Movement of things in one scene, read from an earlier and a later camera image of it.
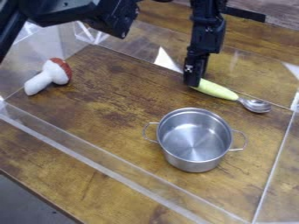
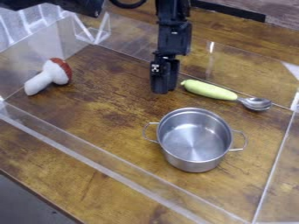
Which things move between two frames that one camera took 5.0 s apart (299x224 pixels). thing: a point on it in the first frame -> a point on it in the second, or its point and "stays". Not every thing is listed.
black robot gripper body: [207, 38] -> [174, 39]
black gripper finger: [191, 71] -> [159, 76]
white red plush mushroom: [55, 72] stays
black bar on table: [247, 14] stays
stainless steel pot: [195, 138] stays
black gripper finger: [201, 62] -> [173, 74]
